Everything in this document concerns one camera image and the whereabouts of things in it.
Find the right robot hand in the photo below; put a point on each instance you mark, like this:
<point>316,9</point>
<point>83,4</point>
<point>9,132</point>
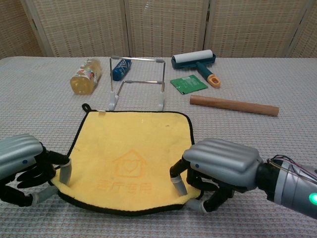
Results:
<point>223,158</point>

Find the white woven tablecloth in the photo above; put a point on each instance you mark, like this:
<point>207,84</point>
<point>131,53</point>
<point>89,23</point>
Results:
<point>247,129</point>

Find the clear bottle with yellow liquid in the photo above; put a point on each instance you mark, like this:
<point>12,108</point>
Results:
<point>85,79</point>

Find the blue patterned bottle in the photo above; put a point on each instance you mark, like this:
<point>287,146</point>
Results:
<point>121,69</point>

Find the yellow cloth with black trim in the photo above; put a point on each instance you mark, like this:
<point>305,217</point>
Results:
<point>123,138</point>

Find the woven folding screen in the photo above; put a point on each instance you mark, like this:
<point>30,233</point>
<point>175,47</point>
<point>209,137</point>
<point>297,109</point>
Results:
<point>161,24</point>

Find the green sachet packet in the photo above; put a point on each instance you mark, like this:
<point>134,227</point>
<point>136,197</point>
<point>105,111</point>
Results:
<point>188,84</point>

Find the wooden rolling pin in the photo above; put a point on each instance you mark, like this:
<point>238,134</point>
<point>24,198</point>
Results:
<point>232,105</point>

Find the teal lint roller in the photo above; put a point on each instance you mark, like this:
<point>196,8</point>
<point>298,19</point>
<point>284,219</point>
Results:
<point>193,58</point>

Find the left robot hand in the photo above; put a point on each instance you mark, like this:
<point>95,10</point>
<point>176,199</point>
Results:
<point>17,151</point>

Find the metal wire stand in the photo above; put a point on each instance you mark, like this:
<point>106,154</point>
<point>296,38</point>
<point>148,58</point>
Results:
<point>112,99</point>

